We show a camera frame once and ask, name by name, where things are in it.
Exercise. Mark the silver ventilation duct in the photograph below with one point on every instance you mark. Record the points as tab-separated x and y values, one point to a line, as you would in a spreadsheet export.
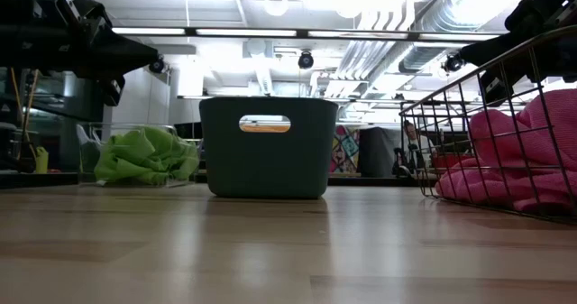
433	51

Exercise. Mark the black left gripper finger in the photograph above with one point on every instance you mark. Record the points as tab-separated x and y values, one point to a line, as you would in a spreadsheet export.
112	92
126	58

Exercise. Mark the black aluminium frame rail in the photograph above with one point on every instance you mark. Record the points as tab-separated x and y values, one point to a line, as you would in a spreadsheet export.
36	180

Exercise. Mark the black cabinet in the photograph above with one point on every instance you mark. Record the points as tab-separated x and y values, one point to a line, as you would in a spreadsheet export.
378	153

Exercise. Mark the yellow-green bottle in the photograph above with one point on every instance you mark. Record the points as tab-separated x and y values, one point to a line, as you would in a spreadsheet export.
41	159

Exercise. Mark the black overhead light bar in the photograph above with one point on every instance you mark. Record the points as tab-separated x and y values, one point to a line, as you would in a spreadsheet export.
302	33

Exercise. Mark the red bin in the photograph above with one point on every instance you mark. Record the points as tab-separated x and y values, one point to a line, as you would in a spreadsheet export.
444	161

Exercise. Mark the round ceiling lamp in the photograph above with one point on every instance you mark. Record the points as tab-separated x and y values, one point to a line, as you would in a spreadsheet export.
276	6

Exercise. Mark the person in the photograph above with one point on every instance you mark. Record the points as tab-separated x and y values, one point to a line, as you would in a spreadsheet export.
411	132

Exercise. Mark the teal plastic basket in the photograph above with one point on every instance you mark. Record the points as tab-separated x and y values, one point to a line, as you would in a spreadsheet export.
270	168

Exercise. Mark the black ceiling spotlight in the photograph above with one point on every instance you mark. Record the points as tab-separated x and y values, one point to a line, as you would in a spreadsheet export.
157	65
305	60
453	63

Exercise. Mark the yellow pole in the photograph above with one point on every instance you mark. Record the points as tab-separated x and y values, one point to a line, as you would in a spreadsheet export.
30	110
16	98

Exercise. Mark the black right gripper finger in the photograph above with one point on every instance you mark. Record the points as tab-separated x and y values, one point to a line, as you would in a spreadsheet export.
495	87
500	51

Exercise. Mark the clear plastic bin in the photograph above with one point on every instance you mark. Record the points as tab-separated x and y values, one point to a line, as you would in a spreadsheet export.
84	142

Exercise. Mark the colourful patterned panel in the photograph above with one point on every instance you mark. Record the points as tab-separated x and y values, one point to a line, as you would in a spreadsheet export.
345	150

